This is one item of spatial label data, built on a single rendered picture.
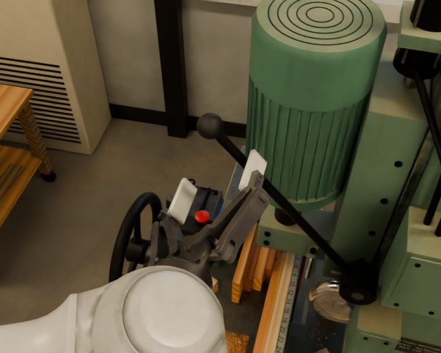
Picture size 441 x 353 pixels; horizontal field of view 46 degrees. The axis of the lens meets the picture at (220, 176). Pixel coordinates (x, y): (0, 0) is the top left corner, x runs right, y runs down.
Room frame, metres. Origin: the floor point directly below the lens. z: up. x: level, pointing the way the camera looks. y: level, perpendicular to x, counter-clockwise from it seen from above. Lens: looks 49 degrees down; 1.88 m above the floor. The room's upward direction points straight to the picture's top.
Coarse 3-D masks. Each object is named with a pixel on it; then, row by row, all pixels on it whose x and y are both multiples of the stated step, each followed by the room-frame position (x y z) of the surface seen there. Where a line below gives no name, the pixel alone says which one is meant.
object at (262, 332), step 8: (272, 272) 0.55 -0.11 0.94; (280, 272) 0.55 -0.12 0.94; (272, 280) 0.54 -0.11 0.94; (272, 288) 0.52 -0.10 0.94; (272, 296) 0.50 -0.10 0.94; (272, 304) 0.48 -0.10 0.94; (264, 312) 0.47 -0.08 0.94; (272, 312) 0.47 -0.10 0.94; (264, 320) 0.45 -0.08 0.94; (264, 328) 0.43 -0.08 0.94; (256, 336) 0.42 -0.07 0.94; (264, 336) 0.42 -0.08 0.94; (256, 344) 0.40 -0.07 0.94; (264, 344) 0.40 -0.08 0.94; (256, 352) 0.39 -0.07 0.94
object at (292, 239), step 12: (264, 216) 0.60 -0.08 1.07; (312, 216) 0.60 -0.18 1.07; (324, 216) 0.60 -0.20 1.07; (264, 228) 0.58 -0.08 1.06; (276, 228) 0.57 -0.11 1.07; (288, 228) 0.57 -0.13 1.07; (300, 228) 0.57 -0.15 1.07; (324, 228) 0.57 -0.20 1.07; (264, 240) 0.58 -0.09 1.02; (276, 240) 0.57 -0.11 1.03; (288, 240) 0.56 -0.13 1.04; (300, 240) 0.56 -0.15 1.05; (312, 240) 0.55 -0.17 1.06; (300, 252) 0.56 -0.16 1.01
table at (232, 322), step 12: (240, 168) 0.88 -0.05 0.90; (240, 180) 0.84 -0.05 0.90; (228, 192) 0.80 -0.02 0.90; (228, 264) 0.60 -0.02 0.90; (216, 276) 0.57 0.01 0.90; (228, 276) 0.57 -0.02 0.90; (228, 288) 0.54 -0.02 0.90; (264, 288) 0.54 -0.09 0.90; (228, 300) 0.51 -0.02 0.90; (240, 300) 0.51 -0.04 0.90; (252, 300) 0.51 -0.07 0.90; (264, 300) 0.51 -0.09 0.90; (228, 312) 0.49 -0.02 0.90; (240, 312) 0.49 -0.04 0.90; (252, 312) 0.49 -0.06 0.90; (228, 324) 0.46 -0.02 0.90; (240, 324) 0.46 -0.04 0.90; (252, 324) 0.46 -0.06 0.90; (252, 336) 0.44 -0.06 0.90; (252, 348) 0.41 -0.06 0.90
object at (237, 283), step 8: (256, 224) 0.65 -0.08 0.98; (248, 240) 0.61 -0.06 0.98; (248, 248) 0.59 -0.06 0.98; (240, 256) 0.57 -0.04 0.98; (248, 256) 0.58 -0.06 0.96; (240, 264) 0.55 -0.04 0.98; (240, 272) 0.53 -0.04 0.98; (240, 280) 0.51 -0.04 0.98; (232, 288) 0.51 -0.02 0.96; (240, 288) 0.52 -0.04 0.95; (232, 296) 0.51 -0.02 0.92; (240, 296) 0.52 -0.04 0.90
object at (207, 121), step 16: (208, 128) 0.48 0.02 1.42; (224, 144) 0.48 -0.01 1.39; (240, 160) 0.48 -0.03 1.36; (272, 192) 0.47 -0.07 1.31; (288, 208) 0.46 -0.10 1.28; (304, 224) 0.45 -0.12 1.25; (320, 240) 0.45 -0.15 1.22; (336, 256) 0.44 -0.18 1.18; (352, 272) 0.43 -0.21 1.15; (368, 272) 0.43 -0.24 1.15; (352, 288) 0.41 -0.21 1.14; (368, 288) 0.40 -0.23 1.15; (368, 304) 0.40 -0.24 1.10
